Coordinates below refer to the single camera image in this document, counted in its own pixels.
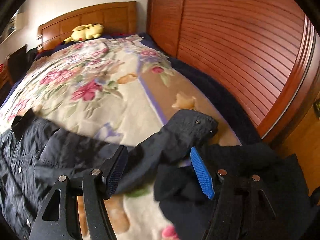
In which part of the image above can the dark navy jacket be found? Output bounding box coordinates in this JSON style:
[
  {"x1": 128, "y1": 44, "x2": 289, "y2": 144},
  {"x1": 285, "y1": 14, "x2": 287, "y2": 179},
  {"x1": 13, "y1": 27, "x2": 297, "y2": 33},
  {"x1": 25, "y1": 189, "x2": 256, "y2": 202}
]
[{"x1": 1, "y1": 110, "x2": 319, "y2": 239}]

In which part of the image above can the floral quilt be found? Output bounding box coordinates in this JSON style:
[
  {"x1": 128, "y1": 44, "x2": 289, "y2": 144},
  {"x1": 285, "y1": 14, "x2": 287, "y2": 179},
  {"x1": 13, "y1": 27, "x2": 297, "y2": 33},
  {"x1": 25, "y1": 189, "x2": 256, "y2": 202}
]
[{"x1": 1, "y1": 34, "x2": 240, "y2": 239}]

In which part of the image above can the wooden chair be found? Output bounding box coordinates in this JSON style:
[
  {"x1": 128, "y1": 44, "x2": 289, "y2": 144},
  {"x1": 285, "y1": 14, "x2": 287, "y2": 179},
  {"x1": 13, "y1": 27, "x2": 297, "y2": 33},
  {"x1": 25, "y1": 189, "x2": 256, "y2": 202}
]
[{"x1": 7, "y1": 45, "x2": 37, "y2": 83}]

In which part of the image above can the wooden louvered wardrobe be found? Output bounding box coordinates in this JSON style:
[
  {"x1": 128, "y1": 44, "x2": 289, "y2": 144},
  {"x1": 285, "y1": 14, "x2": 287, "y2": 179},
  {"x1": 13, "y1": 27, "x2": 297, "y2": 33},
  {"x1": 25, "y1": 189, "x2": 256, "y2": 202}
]
[{"x1": 147, "y1": 0, "x2": 319, "y2": 142}]

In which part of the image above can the yellow Pikachu plush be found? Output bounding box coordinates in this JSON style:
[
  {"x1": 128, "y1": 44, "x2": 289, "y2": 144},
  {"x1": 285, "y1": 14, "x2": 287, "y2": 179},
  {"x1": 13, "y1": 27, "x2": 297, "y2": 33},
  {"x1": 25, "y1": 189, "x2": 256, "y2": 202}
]
[{"x1": 63, "y1": 24, "x2": 104, "y2": 44}]

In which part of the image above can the wooden headboard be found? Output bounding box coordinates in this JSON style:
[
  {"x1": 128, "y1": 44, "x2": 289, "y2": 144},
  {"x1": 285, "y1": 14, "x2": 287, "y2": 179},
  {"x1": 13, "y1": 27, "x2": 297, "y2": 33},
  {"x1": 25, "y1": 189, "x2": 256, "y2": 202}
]
[{"x1": 37, "y1": 1, "x2": 137, "y2": 53}]

